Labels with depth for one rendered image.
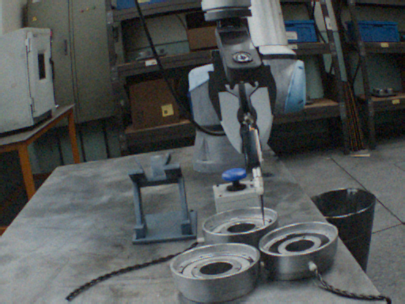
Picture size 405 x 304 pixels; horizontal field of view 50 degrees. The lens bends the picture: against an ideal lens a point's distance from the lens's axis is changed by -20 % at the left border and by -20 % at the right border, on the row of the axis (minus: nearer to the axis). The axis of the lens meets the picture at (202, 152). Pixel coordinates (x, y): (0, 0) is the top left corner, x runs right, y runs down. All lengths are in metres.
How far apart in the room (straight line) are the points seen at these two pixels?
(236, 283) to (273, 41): 0.67
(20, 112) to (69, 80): 1.71
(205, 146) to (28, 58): 1.84
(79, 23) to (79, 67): 0.44
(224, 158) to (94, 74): 3.38
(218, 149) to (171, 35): 3.53
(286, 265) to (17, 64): 2.42
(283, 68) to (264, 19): 0.12
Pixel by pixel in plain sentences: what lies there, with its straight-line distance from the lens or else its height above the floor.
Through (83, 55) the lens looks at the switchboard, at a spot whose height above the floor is 1.18.
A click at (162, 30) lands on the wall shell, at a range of 4.62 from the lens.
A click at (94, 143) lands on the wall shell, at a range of 4.75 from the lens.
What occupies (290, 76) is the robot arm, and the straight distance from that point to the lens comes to 1.09.
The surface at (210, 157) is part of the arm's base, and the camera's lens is 1.13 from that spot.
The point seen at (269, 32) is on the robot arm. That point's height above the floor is 1.09.
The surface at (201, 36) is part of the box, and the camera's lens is 4.07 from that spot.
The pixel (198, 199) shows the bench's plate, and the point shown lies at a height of 0.80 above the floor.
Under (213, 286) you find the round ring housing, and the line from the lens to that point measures 0.55.
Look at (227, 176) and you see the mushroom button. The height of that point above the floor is 0.87.
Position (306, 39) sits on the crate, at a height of 1.04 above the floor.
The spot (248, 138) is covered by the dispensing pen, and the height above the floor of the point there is 0.94.
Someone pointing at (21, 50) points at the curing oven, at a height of 1.28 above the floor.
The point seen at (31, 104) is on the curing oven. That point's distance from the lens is 2.83.
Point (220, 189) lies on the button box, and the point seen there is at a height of 0.85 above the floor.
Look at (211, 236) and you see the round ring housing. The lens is 0.68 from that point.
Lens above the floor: 1.09
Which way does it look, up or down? 12 degrees down
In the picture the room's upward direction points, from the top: 8 degrees counter-clockwise
